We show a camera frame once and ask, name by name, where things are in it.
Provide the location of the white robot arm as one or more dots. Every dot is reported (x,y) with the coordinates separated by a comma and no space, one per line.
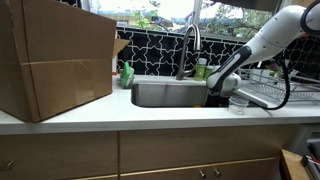
(273,33)

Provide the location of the stainless steel sink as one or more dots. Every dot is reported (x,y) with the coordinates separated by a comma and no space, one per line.
(166,95)

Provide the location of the green soap bottle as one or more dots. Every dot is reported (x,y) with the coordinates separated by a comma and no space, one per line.
(208,72)
(200,69)

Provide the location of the brushed steel faucet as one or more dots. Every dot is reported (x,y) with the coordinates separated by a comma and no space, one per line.
(188,50)

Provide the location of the wooden kitchen cabinet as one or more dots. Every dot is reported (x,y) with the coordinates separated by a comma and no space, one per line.
(150,153)

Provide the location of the kitchen window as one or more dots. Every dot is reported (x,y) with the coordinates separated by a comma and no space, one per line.
(173,15)

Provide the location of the silver cabinet knob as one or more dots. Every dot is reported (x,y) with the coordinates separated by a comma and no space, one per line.
(217,172)
(201,173)

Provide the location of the brown cardboard box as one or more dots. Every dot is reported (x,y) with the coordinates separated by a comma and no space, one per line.
(56,56)

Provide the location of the purple flowering plant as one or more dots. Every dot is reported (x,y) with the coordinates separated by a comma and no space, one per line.
(274,68)

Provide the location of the light wooden robot table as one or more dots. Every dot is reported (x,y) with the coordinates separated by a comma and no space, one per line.
(293,166)

